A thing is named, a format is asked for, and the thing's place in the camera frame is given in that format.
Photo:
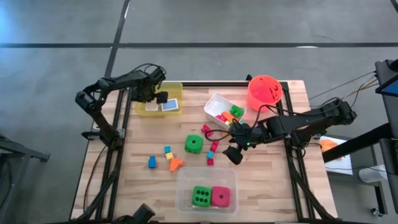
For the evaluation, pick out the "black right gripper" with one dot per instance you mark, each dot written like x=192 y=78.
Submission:
x=252 y=140

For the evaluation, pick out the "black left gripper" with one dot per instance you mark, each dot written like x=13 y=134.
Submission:
x=146 y=91

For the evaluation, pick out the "blue square card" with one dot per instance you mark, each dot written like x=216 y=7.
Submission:
x=170 y=105

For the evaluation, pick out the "teal small cube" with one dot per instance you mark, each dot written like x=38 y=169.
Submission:
x=167 y=149
x=241 y=123
x=210 y=154

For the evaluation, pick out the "pink stepped toy block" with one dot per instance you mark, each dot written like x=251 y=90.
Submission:
x=220 y=118
x=205 y=128

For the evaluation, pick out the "green toy block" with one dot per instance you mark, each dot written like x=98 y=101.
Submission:
x=236 y=110

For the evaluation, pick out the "red foam die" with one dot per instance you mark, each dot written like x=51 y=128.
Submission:
x=216 y=202

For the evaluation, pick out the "green foam die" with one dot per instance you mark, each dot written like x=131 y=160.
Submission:
x=201 y=196
x=199 y=147

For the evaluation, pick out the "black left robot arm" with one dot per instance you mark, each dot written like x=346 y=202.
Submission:
x=118 y=82

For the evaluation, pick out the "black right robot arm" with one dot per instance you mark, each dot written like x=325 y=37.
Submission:
x=304 y=121

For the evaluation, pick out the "yellow translucent plastic bin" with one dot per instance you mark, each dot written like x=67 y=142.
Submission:
x=174 y=90

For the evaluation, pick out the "pink long toy block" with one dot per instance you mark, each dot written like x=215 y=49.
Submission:
x=214 y=145

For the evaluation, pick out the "orange toy brick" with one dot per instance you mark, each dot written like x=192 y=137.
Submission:
x=226 y=134

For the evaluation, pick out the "pink small cube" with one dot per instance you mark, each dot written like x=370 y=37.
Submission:
x=210 y=161

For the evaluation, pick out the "clear plastic container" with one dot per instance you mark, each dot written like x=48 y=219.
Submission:
x=186 y=177

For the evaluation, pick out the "white plastic bin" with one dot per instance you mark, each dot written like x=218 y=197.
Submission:
x=214 y=105

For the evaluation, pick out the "orange arrow-shaped block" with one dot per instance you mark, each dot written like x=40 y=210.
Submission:
x=175 y=165

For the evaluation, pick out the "blue bowl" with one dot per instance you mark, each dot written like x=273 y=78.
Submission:
x=152 y=162

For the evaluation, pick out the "orange plastic bucket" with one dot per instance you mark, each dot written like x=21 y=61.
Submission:
x=264 y=91

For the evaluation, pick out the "orange object on paper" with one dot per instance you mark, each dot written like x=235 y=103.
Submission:
x=329 y=146

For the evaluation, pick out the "white paper sheet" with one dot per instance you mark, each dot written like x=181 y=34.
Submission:
x=342 y=165

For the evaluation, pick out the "black boxy device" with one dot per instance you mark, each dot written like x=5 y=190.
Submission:
x=143 y=214

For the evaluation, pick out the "black cart beam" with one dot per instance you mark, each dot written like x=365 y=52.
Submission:
x=357 y=143

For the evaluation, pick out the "grey metal stand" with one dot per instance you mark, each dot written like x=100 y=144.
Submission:
x=18 y=149

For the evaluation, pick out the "dark grey equipment cart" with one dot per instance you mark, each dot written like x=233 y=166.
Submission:
x=391 y=115

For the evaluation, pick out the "tablet with blue screen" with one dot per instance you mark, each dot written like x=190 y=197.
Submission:
x=388 y=88

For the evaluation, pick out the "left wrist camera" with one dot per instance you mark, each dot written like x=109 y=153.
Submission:
x=158 y=74

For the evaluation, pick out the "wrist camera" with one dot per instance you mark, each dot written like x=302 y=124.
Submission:
x=240 y=129
x=158 y=74

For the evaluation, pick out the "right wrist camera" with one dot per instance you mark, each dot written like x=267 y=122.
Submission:
x=240 y=129

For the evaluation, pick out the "black aluminium table frame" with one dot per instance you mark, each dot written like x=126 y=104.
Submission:
x=217 y=84

